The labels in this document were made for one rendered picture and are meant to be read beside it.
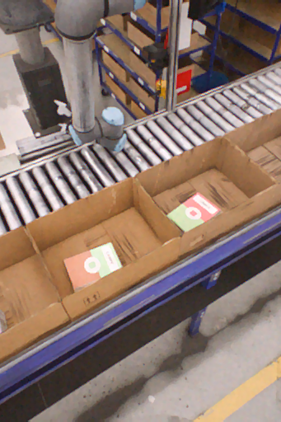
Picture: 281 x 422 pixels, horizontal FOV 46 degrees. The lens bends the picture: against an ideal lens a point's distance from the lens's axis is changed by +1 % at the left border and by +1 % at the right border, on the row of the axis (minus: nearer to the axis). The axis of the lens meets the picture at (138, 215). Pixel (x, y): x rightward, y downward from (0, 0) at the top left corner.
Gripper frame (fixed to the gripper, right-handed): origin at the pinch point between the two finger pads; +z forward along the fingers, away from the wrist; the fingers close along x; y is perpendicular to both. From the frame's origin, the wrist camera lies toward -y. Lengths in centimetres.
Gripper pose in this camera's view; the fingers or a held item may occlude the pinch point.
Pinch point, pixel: (57, 111)
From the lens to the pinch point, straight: 173.4
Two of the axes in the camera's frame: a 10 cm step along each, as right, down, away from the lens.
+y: -4.3, 7.8, -4.6
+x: -0.9, 4.7, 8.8
